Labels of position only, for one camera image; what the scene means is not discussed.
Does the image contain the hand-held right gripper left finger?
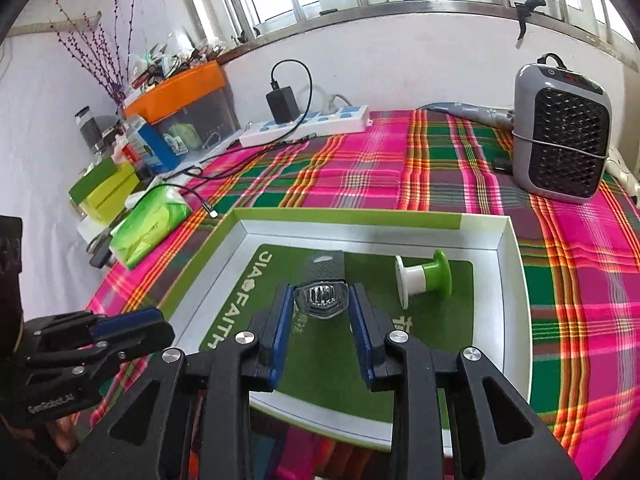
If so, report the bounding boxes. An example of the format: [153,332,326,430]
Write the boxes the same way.
[60,284,296,480]

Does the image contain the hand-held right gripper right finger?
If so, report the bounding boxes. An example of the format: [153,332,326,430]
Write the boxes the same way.
[347,284,583,480]

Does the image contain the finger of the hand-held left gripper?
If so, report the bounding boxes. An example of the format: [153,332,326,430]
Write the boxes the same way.
[25,307,164,357]
[20,321,177,393]

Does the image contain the black bike light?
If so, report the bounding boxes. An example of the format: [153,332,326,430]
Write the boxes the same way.
[294,251,351,320]

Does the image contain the green cardboard box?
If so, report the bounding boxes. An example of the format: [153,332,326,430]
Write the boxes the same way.
[152,207,532,453]

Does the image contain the green and grey suction knob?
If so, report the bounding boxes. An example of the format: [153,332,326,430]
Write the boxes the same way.
[395,250,453,309]

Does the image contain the green tissue pack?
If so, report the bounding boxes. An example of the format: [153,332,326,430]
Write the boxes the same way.
[109,187,193,270]

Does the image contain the green yellow carton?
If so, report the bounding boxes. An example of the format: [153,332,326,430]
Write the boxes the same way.
[68,157,141,223]

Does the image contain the dark glass jar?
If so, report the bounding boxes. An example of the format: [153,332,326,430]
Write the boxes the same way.
[75,106,106,153]

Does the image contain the pink green plaid blanket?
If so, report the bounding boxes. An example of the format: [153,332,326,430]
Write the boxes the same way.
[87,107,640,480]

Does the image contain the blue carton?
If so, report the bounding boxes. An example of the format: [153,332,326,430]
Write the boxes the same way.
[127,115,181,173]

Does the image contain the purple flower branches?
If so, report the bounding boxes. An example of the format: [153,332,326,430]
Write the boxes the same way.
[50,0,143,106]

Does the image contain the white power strip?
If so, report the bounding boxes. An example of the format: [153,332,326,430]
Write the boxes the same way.
[239,105,373,148]

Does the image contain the black charger adapter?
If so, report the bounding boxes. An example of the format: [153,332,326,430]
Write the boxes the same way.
[266,87,300,124]

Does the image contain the clear storage box orange lid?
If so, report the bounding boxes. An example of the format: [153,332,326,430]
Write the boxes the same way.
[122,60,241,153]

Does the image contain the grey floral cloth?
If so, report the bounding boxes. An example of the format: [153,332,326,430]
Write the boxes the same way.
[417,101,517,128]

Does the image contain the heap of assorted trinkets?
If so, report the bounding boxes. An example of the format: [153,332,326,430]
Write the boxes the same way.
[125,40,226,86]

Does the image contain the grey fan heater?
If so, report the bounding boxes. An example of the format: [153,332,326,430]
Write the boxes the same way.
[514,52,613,205]

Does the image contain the black charging cable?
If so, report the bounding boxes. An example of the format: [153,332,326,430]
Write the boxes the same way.
[165,60,318,218]

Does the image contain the white power cord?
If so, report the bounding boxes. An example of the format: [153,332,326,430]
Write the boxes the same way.
[300,85,353,111]

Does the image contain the black window handle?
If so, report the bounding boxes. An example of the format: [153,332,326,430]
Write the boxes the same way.
[515,0,548,45]

